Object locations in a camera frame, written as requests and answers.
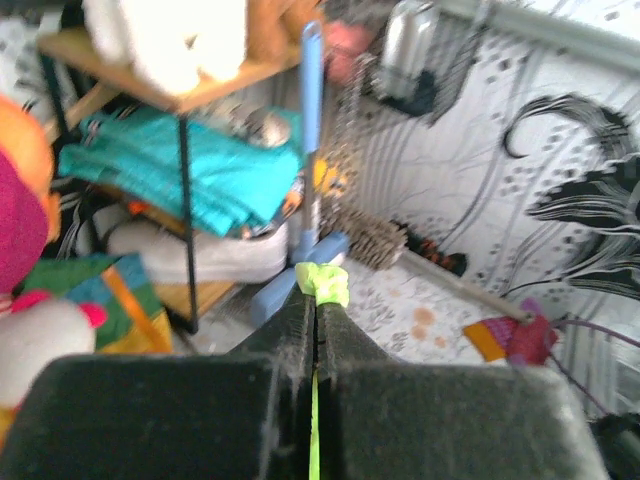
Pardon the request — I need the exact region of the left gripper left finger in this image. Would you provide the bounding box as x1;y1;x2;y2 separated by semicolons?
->
1;290;315;479

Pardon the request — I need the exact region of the pink white plush pig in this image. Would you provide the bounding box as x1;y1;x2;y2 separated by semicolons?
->
1;290;107;409

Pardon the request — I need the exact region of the orange plush toy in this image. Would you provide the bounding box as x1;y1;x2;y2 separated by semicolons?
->
1;95;61;243

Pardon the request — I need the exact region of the white plush dog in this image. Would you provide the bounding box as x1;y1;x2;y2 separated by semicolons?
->
82;0;247;95

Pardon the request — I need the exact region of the black wire basket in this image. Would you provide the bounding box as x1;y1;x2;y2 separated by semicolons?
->
362;1;495;126

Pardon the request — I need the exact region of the rainbow striped cloth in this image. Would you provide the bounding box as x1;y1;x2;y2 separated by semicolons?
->
1;255;172;432

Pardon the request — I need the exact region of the teal folded cloth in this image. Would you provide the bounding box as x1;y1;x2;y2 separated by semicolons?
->
58;106;304;236

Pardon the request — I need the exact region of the brown teddy bear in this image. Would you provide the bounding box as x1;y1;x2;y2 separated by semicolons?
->
247;0;326;62

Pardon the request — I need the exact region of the pink plush toy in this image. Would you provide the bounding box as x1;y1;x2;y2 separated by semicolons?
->
326;21;374;86

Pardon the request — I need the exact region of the grey striped ball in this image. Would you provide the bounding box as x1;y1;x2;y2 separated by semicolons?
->
232;106;292;149

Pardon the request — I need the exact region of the green plastic trash bag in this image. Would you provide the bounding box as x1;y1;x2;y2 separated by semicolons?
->
295;262;350;480

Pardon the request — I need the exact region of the black orange small toy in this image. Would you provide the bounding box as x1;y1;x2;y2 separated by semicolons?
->
398;223;468;277

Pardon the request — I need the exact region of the silver foil pouch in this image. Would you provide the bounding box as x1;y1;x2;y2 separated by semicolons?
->
378;0;439;99

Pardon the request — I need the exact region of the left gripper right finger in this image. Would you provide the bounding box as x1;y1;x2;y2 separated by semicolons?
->
316;304;607;479

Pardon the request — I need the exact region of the magenta cloth bag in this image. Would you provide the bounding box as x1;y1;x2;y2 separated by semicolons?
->
1;153;49;294

